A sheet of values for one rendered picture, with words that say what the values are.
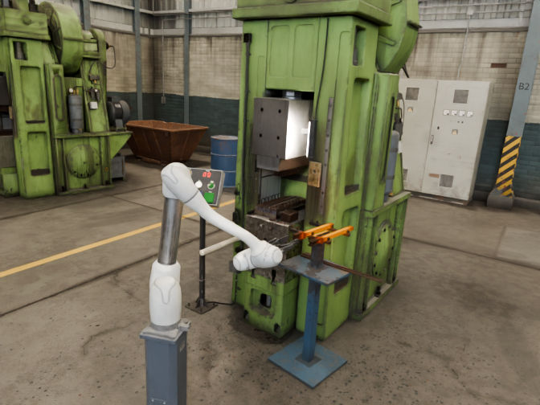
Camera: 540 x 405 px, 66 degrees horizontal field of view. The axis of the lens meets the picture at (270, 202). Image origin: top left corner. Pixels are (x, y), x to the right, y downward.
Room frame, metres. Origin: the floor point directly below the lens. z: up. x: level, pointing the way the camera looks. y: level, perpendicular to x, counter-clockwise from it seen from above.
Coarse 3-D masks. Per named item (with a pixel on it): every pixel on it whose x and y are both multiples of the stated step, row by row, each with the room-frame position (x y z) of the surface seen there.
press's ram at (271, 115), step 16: (256, 112) 3.01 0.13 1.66; (272, 112) 2.93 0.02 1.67; (288, 112) 2.86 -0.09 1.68; (304, 112) 3.02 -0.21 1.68; (256, 128) 3.00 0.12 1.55; (272, 128) 2.92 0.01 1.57; (288, 128) 2.87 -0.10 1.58; (304, 128) 3.03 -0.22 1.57; (256, 144) 3.00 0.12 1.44; (272, 144) 2.92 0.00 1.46; (288, 144) 2.88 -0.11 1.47; (304, 144) 3.05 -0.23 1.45
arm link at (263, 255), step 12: (192, 204) 1.95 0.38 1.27; (204, 204) 1.98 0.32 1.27; (204, 216) 1.98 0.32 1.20; (216, 216) 1.98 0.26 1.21; (228, 228) 1.95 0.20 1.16; (240, 228) 1.96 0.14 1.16; (252, 240) 1.93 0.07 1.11; (252, 252) 1.94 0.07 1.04; (264, 252) 1.92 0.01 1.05; (276, 252) 1.91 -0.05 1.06; (264, 264) 1.92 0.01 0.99; (276, 264) 1.91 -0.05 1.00
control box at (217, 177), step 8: (192, 168) 3.19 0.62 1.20; (192, 176) 3.15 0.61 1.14; (200, 176) 3.14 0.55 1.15; (208, 176) 3.13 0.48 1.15; (216, 176) 3.13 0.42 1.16; (224, 176) 3.20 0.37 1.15; (208, 184) 3.10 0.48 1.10; (216, 184) 3.09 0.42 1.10; (208, 192) 3.07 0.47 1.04; (216, 192) 3.06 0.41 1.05; (216, 200) 3.03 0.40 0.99
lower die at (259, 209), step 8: (272, 200) 3.17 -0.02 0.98; (280, 200) 3.11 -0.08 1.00; (288, 200) 3.12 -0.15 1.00; (304, 200) 3.20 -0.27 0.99; (256, 208) 2.98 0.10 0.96; (264, 208) 2.94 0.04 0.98; (272, 208) 2.90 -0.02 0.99; (280, 208) 2.93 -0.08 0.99; (288, 208) 3.02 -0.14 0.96; (304, 208) 3.21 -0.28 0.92; (264, 216) 2.94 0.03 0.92; (272, 216) 2.90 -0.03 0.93
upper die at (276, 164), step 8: (256, 160) 2.99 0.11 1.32; (264, 160) 2.95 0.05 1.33; (272, 160) 2.91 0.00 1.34; (280, 160) 2.90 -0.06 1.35; (288, 160) 2.98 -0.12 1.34; (296, 160) 3.06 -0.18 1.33; (304, 160) 3.16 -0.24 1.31; (264, 168) 2.95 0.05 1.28; (272, 168) 2.91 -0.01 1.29; (280, 168) 2.90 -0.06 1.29; (288, 168) 2.99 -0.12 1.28
